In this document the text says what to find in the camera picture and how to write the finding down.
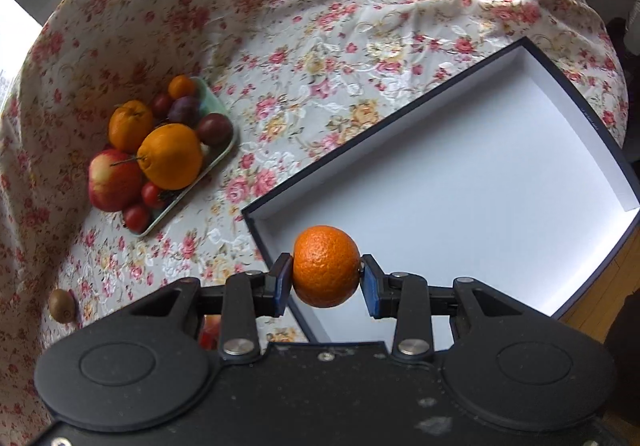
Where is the large mandarin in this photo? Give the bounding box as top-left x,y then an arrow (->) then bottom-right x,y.
293,226 -> 360,308

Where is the brown kiwi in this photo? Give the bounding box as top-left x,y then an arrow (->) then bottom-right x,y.
48,289 -> 76,323

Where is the red tomato centre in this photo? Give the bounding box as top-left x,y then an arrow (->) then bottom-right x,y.
198,315 -> 221,351

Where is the red tomato tray left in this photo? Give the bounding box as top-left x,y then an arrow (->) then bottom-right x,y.
122,203 -> 151,235

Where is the red tomato tray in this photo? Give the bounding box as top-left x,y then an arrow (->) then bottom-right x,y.
141,181 -> 167,210
122,203 -> 151,235

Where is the red tomato tray middle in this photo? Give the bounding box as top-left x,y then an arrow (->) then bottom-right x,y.
141,181 -> 167,210

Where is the black box white inside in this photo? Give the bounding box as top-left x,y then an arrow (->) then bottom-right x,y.
243,38 -> 639,317

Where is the front large orange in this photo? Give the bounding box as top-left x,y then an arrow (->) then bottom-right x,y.
130,123 -> 204,191

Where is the dark plum tray right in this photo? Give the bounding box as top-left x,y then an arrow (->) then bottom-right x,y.
196,113 -> 233,147

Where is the red apple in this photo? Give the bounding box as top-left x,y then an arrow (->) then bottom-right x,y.
88,149 -> 144,212

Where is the green rectangular tray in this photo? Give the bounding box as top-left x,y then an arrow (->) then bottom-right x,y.
102,75 -> 240,239

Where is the purple plum tray back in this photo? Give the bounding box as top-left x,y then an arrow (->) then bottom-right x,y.
167,96 -> 201,127

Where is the dark red fruit tray back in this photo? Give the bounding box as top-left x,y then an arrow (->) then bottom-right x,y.
149,91 -> 174,121

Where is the back orange with stem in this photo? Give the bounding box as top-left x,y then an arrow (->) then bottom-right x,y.
108,100 -> 154,154

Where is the small mandarin on tray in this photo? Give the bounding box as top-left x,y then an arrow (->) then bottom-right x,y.
167,75 -> 198,100

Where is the floral tablecloth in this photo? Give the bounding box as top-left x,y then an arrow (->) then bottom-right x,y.
1,0 -> 628,445

